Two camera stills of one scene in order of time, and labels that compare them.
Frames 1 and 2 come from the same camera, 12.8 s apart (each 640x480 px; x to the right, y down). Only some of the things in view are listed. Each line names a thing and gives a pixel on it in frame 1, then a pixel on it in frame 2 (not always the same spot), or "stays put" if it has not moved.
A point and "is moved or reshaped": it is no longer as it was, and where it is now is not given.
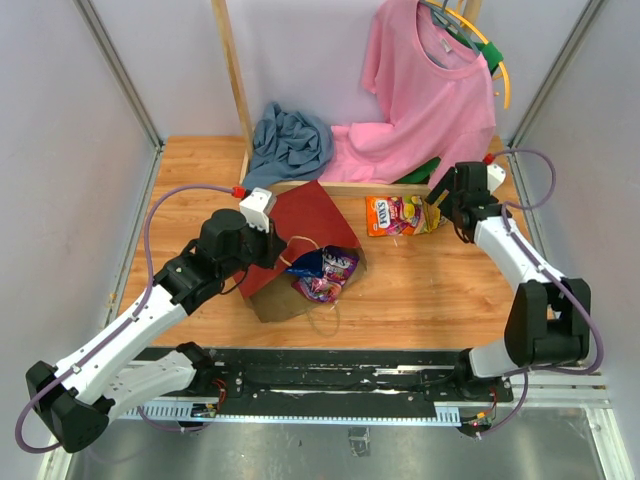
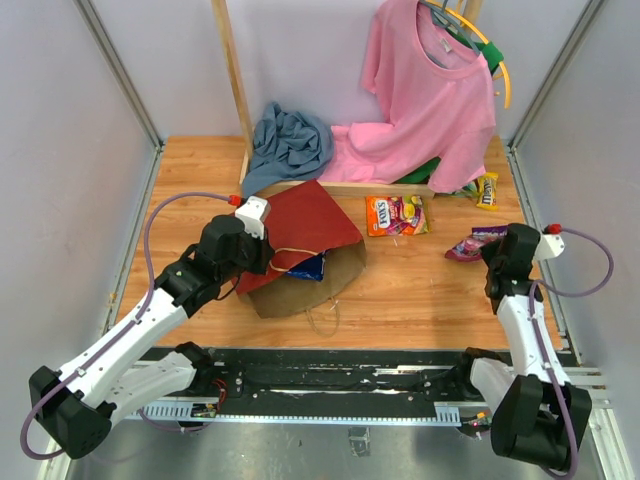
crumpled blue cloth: [288, 145] stays put
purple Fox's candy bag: [338, 266] to [469, 248]
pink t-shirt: [437, 95] stays put
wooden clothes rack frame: [331, 188] stays put
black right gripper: [446, 183] to [487, 253]
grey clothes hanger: [444, 16] stays put
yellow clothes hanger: [470, 23] stays put
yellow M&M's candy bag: [432, 216] is moved or reshaped
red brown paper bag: [306, 220] stays put
